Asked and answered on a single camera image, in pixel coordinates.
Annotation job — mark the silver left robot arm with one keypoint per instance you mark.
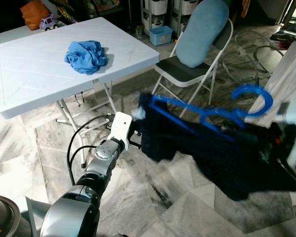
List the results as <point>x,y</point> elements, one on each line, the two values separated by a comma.
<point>71,217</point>

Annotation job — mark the blue plastic hanger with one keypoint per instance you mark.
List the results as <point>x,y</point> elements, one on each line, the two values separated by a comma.
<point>269,101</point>

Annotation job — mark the white storage rack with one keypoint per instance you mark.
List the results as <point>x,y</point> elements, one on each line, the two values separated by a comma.
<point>158,7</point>

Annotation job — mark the white plastic folding table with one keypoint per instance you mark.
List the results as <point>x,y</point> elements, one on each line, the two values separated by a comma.
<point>34,74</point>

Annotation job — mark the purple toy car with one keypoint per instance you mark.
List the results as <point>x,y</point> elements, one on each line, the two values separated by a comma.
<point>48,23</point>

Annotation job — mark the orange bag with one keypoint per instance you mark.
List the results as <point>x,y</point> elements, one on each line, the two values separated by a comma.
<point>33,14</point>

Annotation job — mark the white garment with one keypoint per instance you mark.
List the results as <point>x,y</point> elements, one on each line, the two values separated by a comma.
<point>286,79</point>

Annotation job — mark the dark navy garment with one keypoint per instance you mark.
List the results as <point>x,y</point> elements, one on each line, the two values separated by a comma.
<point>222,158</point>

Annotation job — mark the blue plastic basket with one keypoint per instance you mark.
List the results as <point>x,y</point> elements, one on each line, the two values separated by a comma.
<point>161,37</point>

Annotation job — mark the light blue pillow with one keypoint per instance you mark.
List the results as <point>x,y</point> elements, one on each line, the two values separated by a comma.
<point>202,34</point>

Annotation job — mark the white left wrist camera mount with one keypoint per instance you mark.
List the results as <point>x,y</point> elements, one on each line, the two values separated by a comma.
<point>121,126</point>

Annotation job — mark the blue crumpled cloth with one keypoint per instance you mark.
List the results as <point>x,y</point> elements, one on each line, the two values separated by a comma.
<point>86,57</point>

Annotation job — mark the orange towel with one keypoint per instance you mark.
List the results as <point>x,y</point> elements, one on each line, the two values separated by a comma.
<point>245,7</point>

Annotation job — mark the white folding chair grey seat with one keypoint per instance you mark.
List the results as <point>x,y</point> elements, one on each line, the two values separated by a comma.
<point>182,74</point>

